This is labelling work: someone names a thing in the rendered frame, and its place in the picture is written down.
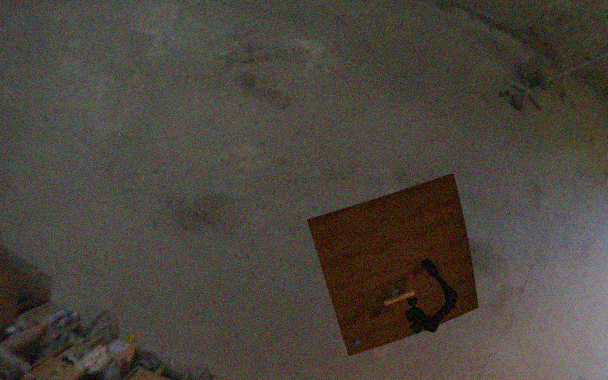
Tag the tan bar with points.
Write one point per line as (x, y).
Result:
(405, 295)

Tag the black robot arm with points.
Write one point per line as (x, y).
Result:
(429, 323)

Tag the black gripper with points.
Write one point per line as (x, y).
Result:
(412, 302)

